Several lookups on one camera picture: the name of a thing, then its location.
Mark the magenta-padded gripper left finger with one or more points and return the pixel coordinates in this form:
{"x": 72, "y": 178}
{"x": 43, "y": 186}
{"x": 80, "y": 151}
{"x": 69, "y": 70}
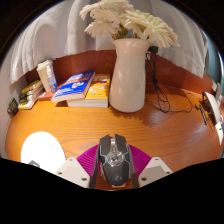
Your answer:
{"x": 71, "y": 170}

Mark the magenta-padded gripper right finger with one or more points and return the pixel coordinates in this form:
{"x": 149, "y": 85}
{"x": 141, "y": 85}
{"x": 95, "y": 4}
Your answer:
{"x": 155, "y": 170}

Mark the black and grey computer mouse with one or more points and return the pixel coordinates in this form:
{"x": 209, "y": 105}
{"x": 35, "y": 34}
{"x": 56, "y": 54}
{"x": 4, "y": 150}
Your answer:
{"x": 114, "y": 160}

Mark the round white mouse pad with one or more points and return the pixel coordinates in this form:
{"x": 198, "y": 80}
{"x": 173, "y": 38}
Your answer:
{"x": 41, "y": 150}

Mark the red-brown book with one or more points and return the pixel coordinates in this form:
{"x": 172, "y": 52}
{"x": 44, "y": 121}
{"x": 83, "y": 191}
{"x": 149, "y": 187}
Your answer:
{"x": 46, "y": 96}

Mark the yellow and white book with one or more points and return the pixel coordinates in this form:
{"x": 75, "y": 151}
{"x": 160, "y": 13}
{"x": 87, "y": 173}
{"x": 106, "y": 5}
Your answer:
{"x": 27, "y": 104}

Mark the silver laptop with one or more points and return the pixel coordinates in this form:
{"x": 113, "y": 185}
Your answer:
{"x": 213, "y": 110}

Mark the orange cover book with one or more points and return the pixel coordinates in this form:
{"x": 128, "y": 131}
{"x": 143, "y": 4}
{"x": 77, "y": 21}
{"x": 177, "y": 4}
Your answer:
{"x": 99, "y": 90}

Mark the dark mug with green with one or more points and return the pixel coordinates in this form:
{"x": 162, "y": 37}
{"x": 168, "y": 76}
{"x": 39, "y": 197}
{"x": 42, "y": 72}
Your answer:
{"x": 12, "y": 107}

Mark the white ceramic vase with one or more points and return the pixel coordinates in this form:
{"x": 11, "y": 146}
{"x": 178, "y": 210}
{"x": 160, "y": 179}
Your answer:
{"x": 128, "y": 80}

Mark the cream lidded cup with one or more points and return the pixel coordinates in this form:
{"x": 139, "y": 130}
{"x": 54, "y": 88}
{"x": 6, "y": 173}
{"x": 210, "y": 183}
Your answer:
{"x": 43, "y": 75}

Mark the white curtain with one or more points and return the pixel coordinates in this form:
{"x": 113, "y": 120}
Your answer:
{"x": 56, "y": 30}

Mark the white daisy flower bouquet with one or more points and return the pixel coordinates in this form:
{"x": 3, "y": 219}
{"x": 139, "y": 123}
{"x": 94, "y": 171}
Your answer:
{"x": 140, "y": 21}

